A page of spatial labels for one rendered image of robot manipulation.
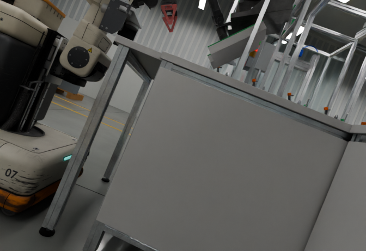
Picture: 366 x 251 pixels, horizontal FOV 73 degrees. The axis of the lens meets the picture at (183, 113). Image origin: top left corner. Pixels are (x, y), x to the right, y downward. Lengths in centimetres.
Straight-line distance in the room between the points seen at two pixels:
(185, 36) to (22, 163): 922
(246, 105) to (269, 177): 27
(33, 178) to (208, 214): 70
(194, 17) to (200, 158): 955
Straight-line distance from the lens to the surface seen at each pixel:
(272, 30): 153
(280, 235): 104
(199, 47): 996
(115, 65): 107
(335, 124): 103
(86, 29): 133
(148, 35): 1012
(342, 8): 271
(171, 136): 94
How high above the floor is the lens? 65
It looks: 1 degrees up
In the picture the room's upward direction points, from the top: 23 degrees clockwise
